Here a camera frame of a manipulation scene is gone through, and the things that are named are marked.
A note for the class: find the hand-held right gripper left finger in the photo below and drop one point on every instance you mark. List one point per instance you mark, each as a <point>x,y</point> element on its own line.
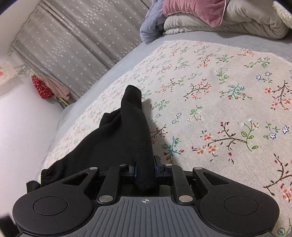
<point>131,172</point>

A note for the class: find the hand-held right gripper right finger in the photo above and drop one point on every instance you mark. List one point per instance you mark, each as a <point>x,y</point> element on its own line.
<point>159,171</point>

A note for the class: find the black pants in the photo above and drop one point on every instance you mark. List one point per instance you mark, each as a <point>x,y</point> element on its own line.
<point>127,127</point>

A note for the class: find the floral printed cloth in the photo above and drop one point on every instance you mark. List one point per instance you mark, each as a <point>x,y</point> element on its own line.
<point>216,109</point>

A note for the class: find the pink hanging garment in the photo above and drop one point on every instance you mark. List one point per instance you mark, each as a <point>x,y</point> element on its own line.
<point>60,90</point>

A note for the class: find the grey bed sheet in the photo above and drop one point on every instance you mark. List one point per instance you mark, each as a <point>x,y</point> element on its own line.
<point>127,61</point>

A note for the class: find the red floral garment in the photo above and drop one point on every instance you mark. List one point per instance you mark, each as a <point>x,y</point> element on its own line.
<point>41,87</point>

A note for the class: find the blue-grey blanket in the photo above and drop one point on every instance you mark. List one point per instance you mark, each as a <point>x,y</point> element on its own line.
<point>151,25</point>

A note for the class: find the grey star-patterned curtain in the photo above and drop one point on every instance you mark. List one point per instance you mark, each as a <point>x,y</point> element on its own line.
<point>79,34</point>

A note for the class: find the white lace cover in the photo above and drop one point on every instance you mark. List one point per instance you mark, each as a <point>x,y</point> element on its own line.
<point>5,71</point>

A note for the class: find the pink pillow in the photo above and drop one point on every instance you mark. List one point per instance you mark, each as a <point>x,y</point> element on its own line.
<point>194,9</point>

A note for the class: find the grey quilt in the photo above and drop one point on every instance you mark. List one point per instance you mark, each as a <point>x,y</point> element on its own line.
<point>246,20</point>

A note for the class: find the white knitted cushion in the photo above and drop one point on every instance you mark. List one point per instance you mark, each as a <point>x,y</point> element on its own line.
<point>284,11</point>

